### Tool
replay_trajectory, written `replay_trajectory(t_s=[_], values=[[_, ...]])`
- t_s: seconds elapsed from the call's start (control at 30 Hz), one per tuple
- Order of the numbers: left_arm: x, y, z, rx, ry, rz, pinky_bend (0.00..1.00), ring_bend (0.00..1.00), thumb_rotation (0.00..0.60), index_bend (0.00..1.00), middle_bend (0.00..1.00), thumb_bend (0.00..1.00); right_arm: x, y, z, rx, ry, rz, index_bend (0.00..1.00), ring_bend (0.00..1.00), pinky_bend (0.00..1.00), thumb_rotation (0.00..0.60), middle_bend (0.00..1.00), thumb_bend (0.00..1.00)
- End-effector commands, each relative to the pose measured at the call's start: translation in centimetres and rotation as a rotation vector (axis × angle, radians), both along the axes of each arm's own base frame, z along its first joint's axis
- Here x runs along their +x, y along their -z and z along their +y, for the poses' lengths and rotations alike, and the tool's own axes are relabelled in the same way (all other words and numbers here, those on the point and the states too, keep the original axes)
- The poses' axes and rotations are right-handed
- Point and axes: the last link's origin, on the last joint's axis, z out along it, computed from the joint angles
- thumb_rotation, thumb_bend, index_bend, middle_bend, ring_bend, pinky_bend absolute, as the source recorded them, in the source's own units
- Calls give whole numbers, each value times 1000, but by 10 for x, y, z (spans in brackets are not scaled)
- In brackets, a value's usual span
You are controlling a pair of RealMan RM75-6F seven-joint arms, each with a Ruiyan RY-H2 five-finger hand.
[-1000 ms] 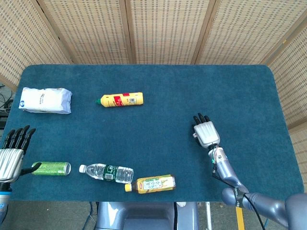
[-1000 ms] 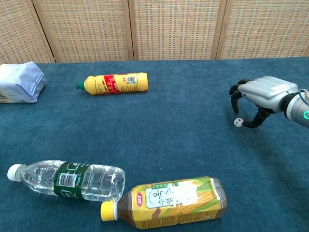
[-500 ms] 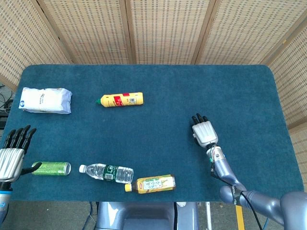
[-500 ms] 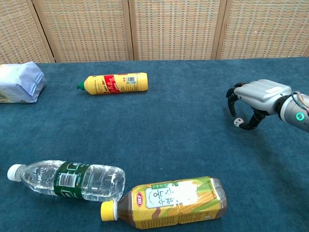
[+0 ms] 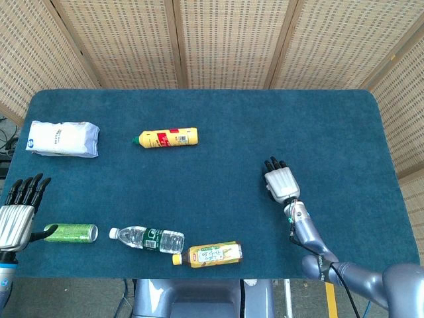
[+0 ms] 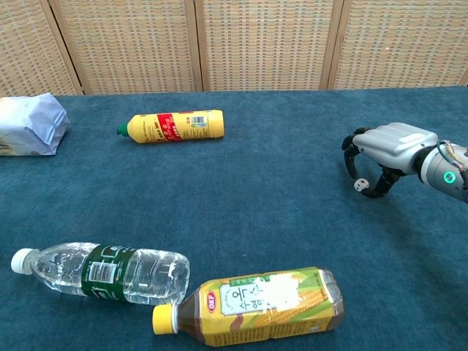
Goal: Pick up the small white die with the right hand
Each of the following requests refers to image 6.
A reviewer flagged white paper bag package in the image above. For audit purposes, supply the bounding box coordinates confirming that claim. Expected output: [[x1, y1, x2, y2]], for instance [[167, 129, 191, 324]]
[[0, 92, 72, 157]]

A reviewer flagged blue carpet table cover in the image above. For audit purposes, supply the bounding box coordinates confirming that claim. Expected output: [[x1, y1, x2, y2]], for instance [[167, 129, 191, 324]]
[[0, 86, 468, 351]]

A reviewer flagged yellow bottle with green cap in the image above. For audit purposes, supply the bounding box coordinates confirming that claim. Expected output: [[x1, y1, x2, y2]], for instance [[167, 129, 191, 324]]
[[116, 109, 224, 145]]

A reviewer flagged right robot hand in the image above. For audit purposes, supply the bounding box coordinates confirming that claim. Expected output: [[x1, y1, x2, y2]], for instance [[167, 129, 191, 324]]
[[341, 122, 439, 200]]

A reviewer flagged clear water bottle green label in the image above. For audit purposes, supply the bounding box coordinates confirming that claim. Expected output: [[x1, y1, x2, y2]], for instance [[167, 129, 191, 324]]
[[10, 241, 191, 305]]

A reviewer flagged corn tea bottle yellow cap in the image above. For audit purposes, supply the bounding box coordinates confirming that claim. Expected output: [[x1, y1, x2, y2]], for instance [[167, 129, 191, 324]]
[[151, 266, 345, 347]]

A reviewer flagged woven bamboo folding screen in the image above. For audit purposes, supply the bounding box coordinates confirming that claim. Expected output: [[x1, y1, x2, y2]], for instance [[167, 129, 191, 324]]
[[0, 0, 468, 98]]

